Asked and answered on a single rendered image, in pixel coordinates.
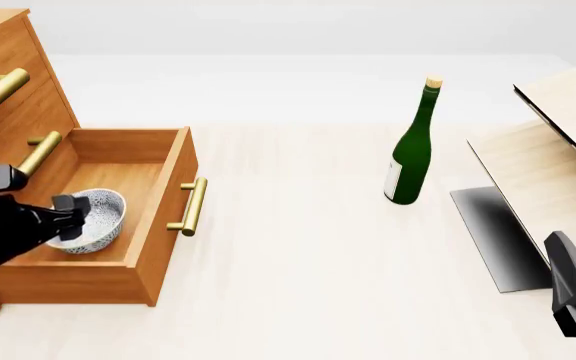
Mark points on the open wooden drawer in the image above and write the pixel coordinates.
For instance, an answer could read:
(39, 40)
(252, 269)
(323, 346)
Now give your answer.
(118, 285)

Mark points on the white blue patterned bowl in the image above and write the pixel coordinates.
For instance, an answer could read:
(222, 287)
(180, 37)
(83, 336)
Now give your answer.
(105, 221)

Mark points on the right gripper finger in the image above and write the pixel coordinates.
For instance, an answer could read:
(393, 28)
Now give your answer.
(570, 266)

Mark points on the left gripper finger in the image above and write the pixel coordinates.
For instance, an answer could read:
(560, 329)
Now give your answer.
(72, 230)
(70, 202)

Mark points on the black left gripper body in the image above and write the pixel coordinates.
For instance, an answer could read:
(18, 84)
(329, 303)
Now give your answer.
(53, 219)

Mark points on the green wine bottle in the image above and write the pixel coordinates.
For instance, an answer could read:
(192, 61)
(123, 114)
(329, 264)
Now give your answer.
(408, 165)

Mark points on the pale wooden rack, dark base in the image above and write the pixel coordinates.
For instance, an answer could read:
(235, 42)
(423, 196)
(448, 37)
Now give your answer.
(543, 176)

